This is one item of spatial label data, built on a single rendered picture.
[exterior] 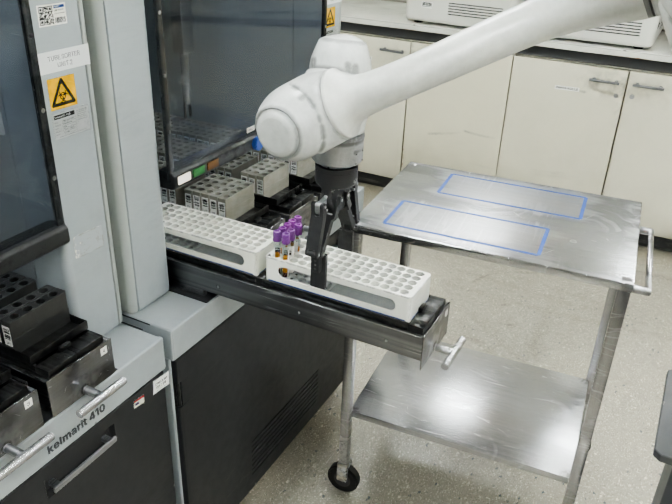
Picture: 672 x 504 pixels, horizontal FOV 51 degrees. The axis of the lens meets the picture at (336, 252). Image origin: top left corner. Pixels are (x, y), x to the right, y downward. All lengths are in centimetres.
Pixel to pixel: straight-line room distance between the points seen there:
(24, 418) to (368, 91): 69
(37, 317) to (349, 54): 64
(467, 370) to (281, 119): 124
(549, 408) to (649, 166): 176
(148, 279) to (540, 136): 246
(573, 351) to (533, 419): 84
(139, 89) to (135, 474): 71
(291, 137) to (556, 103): 259
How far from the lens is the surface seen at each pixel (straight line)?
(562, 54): 347
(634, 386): 264
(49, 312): 122
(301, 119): 96
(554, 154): 352
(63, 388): 119
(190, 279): 144
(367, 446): 218
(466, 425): 186
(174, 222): 146
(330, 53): 112
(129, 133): 128
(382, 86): 97
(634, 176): 350
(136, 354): 130
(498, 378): 204
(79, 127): 119
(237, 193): 155
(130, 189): 130
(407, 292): 123
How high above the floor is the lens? 148
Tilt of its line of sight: 28 degrees down
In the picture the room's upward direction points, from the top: 2 degrees clockwise
